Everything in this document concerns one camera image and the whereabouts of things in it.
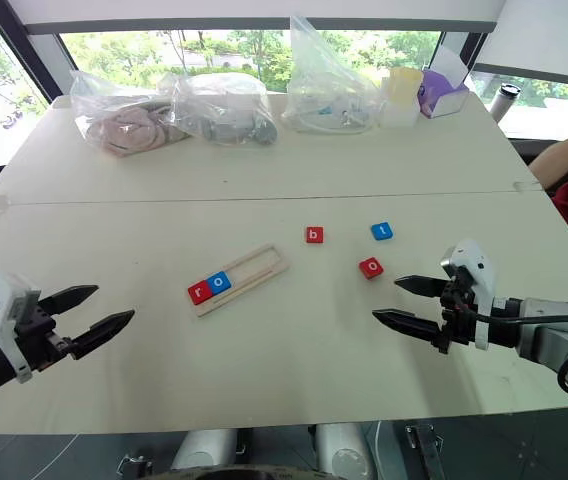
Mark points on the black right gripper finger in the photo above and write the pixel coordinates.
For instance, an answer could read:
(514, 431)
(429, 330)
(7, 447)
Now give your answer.
(409, 324)
(424, 286)

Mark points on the purple tissue box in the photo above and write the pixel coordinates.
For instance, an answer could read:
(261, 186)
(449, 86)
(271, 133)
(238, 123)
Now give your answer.
(439, 92)

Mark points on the blue letter tile o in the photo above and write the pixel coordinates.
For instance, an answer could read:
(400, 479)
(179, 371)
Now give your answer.
(219, 283)

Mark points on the black window frame post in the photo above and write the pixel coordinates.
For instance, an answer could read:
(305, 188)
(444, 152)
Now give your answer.
(19, 45)

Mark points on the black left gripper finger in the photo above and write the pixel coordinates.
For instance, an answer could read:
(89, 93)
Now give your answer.
(71, 296)
(101, 332)

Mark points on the wooden letter tray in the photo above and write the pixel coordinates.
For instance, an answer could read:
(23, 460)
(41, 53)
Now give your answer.
(259, 270)

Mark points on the metal table bracket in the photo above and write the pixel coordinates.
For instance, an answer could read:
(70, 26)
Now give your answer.
(134, 467)
(426, 450)

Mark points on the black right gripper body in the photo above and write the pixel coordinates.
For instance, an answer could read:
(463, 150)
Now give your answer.
(459, 315)

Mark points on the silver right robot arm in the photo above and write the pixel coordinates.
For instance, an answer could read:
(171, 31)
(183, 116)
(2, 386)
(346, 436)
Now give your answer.
(559, 330)

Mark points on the red letter tile o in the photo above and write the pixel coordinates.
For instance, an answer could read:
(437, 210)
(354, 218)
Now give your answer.
(371, 269)

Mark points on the plastic bag with pink cloth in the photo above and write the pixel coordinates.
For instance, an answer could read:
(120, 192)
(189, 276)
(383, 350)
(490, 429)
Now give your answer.
(124, 127)

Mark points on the red letter tile b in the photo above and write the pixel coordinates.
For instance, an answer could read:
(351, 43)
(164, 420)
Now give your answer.
(315, 235)

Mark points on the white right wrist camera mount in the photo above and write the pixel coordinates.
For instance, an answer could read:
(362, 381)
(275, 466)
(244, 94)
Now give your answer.
(479, 270)

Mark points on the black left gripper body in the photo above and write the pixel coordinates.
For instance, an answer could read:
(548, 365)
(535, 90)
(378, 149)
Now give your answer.
(36, 335)

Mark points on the translucent container with yellow lid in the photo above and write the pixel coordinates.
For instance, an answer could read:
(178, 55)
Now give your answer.
(401, 100)

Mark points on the white rounded robot leg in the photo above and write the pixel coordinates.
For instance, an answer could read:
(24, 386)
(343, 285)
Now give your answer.
(204, 450)
(344, 450)

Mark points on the red letter tile r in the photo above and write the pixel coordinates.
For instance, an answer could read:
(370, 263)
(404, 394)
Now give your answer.
(200, 293)

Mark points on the blue letter tile t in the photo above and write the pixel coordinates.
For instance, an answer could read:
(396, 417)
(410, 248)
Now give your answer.
(382, 231)

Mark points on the white tumbler with black lid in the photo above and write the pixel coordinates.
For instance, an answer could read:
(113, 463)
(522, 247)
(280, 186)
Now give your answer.
(504, 102)

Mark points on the plastic bag with grey items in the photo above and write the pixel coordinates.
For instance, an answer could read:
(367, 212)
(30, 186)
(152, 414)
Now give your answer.
(224, 117)

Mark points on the person's bare forearm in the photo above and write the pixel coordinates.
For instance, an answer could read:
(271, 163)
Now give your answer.
(559, 157)

